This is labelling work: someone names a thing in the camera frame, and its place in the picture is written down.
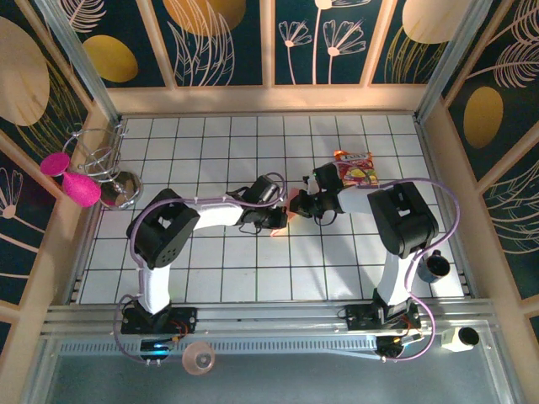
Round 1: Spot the pink paper sheet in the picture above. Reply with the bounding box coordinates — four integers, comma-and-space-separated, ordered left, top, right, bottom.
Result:
269, 189, 296, 239

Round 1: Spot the colourful fruit snack packet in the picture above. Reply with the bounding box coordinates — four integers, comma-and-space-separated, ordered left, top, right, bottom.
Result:
333, 150, 379, 189

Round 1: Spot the dark mug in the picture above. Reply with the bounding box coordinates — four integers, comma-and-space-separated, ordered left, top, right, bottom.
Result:
419, 247, 451, 284

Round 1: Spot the black electronics module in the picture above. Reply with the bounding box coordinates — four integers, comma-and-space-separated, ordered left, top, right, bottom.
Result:
140, 338, 174, 359
376, 334, 424, 359

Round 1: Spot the magenta plastic goblet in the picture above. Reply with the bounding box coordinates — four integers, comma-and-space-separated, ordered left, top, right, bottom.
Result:
40, 151, 104, 208

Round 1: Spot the aluminium mounting rail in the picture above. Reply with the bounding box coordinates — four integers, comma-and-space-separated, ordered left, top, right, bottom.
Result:
41, 298, 500, 338

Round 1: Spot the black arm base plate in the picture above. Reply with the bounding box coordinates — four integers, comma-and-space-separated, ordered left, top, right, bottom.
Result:
120, 306, 199, 336
344, 303, 422, 333

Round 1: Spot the perforated metal cable duct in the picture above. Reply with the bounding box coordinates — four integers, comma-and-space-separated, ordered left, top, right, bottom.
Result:
58, 336, 380, 358

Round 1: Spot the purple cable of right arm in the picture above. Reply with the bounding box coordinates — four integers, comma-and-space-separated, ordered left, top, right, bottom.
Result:
332, 159, 460, 364

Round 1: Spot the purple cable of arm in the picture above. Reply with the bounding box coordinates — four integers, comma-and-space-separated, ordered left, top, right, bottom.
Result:
332, 159, 460, 364
112, 171, 290, 365

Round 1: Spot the chrome wire stand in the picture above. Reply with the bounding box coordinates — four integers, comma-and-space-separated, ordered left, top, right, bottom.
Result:
62, 124, 144, 211

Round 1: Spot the aluminium frame post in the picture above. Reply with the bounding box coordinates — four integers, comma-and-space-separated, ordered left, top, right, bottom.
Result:
32, 0, 124, 124
414, 0, 494, 122

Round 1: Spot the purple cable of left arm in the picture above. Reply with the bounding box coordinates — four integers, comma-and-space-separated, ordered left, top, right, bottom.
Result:
112, 171, 290, 365

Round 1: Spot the white cube camera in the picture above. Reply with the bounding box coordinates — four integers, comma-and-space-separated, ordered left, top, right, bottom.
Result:
440, 326, 481, 354

